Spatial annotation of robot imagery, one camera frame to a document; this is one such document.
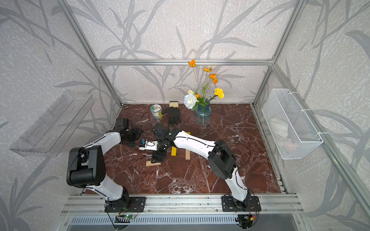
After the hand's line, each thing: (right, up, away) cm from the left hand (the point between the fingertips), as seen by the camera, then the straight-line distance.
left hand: (141, 134), depth 95 cm
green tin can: (+7, +16, +11) cm, 21 cm away
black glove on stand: (+18, +15, +21) cm, 31 cm away
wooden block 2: (+31, -13, -4) cm, 34 cm away
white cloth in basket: (+81, +5, -19) cm, 83 cm away
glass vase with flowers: (+39, +21, -9) cm, 45 cm away
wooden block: (+7, -17, -7) cm, 20 cm away
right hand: (+12, -8, -14) cm, 20 cm away
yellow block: (+22, -11, -1) cm, 25 cm away
